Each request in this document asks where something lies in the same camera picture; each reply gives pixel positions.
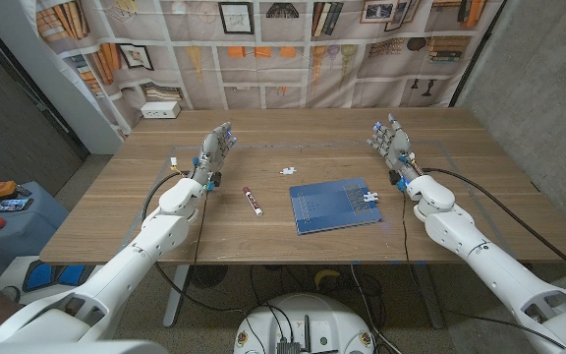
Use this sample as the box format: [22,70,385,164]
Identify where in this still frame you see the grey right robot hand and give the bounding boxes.
[366,113,425,183]

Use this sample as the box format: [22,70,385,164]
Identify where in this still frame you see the blue-grey cart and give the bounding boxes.
[0,181,71,269]

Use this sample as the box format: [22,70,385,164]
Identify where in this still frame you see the maroon dry erase marker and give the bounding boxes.
[242,186,264,217]

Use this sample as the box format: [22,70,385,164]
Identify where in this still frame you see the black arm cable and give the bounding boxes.
[141,169,245,316]
[423,167,566,286]

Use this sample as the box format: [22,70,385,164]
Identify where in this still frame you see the grey table leg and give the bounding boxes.
[413,263,445,329]

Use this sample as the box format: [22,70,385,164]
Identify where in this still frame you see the grey floor cable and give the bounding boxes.
[350,264,402,354]

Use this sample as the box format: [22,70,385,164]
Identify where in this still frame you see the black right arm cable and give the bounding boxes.
[423,167,566,286]

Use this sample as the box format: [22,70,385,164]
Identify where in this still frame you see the white robot torso edge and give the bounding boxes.
[0,339,169,354]

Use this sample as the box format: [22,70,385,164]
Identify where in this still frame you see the yellow object under table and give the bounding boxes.
[313,267,342,290]

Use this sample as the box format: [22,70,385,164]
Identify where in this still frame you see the white table leg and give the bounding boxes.
[162,264,191,328]

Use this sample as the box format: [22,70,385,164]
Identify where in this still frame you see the blue notebook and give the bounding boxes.
[289,177,383,236]

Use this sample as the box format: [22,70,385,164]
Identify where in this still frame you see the smartphone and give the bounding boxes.
[0,197,33,213]

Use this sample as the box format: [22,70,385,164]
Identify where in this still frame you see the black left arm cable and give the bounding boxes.
[141,169,245,316]

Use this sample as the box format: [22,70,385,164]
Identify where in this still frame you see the black backdrop stand pole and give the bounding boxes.
[448,0,508,108]

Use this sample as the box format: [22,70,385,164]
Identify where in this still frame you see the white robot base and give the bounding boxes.
[233,293,377,354]

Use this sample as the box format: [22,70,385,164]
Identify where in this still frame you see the white power outlet box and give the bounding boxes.
[140,100,182,120]

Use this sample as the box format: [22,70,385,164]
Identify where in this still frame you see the white wall column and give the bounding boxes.
[0,0,125,156]

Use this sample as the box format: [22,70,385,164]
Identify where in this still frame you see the printed bookshelf backdrop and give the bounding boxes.
[34,0,508,137]

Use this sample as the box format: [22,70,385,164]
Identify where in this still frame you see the black round disc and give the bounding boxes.
[188,264,229,289]

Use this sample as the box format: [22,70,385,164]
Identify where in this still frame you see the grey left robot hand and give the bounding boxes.
[190,121,238,186]

